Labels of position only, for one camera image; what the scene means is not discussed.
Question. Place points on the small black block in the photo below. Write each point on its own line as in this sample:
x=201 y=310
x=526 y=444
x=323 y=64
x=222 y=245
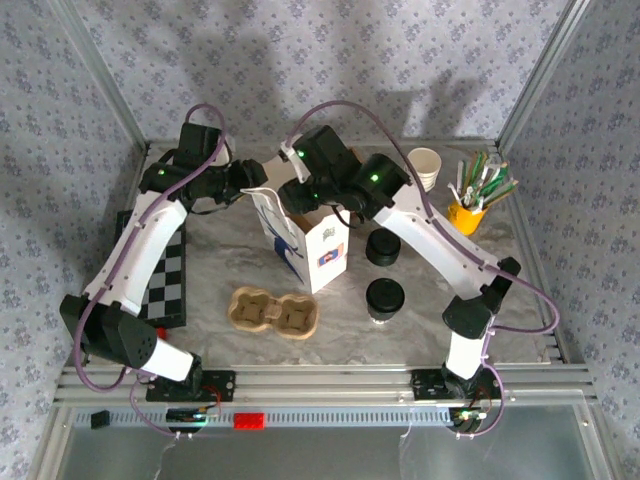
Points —
x=100 y=419

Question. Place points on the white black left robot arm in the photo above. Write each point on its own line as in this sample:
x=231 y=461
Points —
x=140 y=250

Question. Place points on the paper coffee cup black lid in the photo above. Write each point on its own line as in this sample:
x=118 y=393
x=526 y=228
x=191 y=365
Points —
x=385 y=297

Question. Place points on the brown pulp cup carrier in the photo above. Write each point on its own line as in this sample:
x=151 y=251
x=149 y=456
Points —
x=272 y=315

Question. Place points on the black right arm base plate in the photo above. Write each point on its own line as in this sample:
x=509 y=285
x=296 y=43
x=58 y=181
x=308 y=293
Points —
x=427 y=385

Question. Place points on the black grey chessboard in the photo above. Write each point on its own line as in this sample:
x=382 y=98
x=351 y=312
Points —
x=167 y=285

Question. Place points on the aluminium front frame rail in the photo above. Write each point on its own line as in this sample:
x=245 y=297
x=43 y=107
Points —
x=325 y=382

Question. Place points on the red toy brick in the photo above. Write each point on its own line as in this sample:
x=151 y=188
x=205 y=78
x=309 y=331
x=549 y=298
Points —
x=249 y=421

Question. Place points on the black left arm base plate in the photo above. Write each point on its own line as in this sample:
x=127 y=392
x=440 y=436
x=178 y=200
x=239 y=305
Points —
x=220 y=387

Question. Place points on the green striped wrapped straw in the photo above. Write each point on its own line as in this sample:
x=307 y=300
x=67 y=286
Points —
x=475 y=175

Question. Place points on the white wrapped straw printed text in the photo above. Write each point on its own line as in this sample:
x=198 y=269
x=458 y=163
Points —
x=457 y=194

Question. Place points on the yellow metal bucket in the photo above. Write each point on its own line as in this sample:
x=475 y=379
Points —
x=466 y=217

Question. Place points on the brown paper-wrapped stirrer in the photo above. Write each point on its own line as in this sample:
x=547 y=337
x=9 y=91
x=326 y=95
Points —
x=502 y=191

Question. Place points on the white paper takeout bag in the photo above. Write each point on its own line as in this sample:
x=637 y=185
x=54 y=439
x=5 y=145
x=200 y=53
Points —
x=325 y=250

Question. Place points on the small circuit board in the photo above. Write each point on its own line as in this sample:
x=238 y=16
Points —
x=192 y=416
x=467 y=416

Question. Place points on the aluminium frame post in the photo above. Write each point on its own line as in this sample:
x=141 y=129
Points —
x=105 y=80
x=540 y=80

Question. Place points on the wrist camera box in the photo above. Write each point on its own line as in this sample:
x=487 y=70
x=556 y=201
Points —
x=327 y=152
x=200 y=142

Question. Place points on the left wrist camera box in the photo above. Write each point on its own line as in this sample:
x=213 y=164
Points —
x=200 y=142

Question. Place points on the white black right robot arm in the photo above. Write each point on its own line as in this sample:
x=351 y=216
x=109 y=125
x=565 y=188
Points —
x=440 y=245

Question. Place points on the stacked paper coffee cups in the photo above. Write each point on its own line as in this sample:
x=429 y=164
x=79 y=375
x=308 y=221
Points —
x=427 y=162

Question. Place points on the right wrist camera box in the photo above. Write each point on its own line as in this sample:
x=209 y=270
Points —
x=327 y=152

